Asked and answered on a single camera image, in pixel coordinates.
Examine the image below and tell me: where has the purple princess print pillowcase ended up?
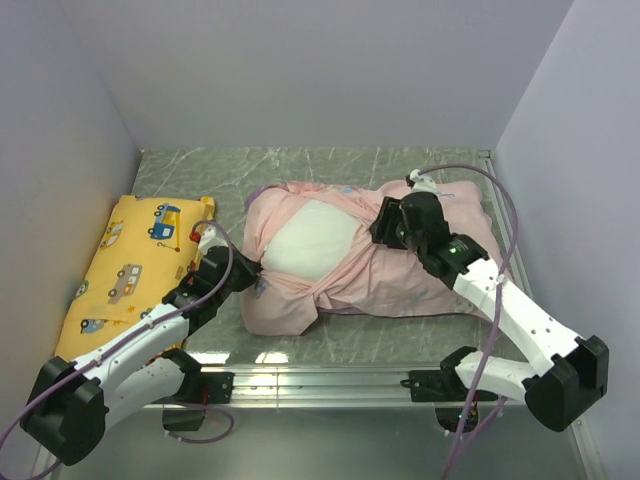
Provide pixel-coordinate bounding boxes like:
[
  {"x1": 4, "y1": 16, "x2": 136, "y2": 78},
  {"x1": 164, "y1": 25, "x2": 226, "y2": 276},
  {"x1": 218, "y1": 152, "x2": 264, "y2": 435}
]
[{"x1": 241, "y1": 179, "x2": 504, "y2": 336}]

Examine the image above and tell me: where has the white pillow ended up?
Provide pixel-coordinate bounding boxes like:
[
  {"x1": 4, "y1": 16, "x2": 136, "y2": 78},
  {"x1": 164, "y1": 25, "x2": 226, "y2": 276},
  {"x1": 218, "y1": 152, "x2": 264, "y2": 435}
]
[{"x1": 261, "y1": 200, "x2": 360, "y2": 283}]

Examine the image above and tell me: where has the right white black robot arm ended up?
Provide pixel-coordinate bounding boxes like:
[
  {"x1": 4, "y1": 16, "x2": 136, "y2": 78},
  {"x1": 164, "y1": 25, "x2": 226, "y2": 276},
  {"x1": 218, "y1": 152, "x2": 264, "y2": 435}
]
[{"x1": 369, "y1": 192, "x2": 609, "y2": 432}]

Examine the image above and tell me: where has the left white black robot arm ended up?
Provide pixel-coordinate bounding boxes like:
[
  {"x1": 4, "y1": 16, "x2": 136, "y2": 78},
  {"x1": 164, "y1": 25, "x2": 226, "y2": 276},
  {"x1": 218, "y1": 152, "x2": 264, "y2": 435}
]
[{"x1": 19, "y1": 246, "x2": 262, "y2": 466}]

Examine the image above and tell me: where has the yellow car print pillow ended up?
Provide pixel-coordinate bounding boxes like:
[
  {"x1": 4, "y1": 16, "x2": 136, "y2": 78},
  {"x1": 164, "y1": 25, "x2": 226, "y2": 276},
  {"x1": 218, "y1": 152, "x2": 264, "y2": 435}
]
[{"x1": 55, "y1": 195, "x2": 215, "y2": 360}]

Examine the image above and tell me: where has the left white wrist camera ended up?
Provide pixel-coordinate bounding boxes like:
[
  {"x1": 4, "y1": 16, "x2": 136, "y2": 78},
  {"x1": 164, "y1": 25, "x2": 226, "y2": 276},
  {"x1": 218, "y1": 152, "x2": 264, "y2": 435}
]
[{"x1": 189, "y1": 223, "x2": 227, "y2": 256}]

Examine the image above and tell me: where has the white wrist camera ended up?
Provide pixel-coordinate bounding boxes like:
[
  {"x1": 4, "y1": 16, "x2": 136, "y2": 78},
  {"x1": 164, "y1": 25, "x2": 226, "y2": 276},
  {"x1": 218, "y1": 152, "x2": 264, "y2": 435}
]
[
  {"x1": 189, "y1": 223, "x2": 227, "y2": 256},
  {"x1": 406, "y1": 169, "x2": 438, "y2": 195}
]

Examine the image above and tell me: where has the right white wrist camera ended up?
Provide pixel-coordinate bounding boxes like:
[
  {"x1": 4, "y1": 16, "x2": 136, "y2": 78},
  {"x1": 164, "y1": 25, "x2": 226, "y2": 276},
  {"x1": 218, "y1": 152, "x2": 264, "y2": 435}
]
[{"x1": 406, "y1": 169, "x2": 438, "y2": 195}]

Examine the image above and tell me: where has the right side aluminium rail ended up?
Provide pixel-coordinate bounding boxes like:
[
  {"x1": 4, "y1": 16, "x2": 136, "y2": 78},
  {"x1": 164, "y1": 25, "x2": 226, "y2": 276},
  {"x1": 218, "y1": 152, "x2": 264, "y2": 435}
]
[{"x1": 477, "y1": 150, "x2": 533, "y2": 299}]

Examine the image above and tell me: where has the aluminium rail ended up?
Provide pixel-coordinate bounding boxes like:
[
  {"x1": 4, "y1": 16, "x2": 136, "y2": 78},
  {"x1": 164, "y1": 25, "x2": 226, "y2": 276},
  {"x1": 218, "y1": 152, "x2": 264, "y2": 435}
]
[
  {"x1": 477, "y1": 150, "x2": 533, "y2": 299},
  {"x1": 139, "y1": 363, "x2": 531, "y2": 411}
]

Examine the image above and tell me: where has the front aluminium rail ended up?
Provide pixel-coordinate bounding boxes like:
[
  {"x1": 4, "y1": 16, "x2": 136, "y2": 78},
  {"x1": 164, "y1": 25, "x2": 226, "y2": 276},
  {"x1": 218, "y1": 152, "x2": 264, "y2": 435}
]
[{"x1": 139, "y1": 363, "x2": 531, "y2": 411}]

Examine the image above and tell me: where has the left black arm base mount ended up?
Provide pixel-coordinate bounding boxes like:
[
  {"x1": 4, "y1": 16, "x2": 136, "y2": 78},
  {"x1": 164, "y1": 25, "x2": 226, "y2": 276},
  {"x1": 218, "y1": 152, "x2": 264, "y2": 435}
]
[{"x1": 160, "y1": 371, "x2": 235, "y2": 444}]

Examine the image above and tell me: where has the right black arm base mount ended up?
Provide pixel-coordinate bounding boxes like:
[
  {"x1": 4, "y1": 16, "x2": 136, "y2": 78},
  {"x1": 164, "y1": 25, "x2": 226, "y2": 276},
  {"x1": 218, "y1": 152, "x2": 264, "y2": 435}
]
[{"x1": 400, "y1": 370, "x2": 468, "y2": 434}]

